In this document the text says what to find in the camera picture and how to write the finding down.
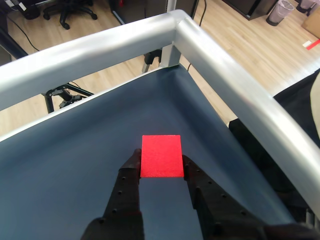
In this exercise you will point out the black fabric object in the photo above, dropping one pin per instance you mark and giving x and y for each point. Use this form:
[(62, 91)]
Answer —
[(295, 100)]

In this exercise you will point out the brown cardboard box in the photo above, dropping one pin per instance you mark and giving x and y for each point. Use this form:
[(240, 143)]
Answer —
[(312, 23)]

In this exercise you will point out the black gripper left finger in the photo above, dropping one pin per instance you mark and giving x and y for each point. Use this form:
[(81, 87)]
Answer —
[(122, 200)]

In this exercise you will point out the red floor tape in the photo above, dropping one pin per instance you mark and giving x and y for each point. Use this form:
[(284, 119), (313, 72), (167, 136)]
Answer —
[(312, 44)]

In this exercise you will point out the black tripod stand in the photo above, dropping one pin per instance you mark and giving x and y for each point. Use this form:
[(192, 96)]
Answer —
[(66, 96)]

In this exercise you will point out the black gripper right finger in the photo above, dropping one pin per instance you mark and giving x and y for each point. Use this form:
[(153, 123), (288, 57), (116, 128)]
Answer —
[(212, 207)]

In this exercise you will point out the black cabinet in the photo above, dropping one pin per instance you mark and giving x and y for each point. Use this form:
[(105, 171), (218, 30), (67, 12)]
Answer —
[(250, 7)]

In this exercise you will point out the red cube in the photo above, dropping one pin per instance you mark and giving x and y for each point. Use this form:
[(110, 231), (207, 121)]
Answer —
[(161, 157)]

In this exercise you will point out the black office chair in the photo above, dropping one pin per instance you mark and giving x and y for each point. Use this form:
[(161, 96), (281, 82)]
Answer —
[(68, 11)]

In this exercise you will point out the mesh waste bin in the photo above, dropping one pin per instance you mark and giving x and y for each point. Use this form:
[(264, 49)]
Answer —
[(278, 12)]

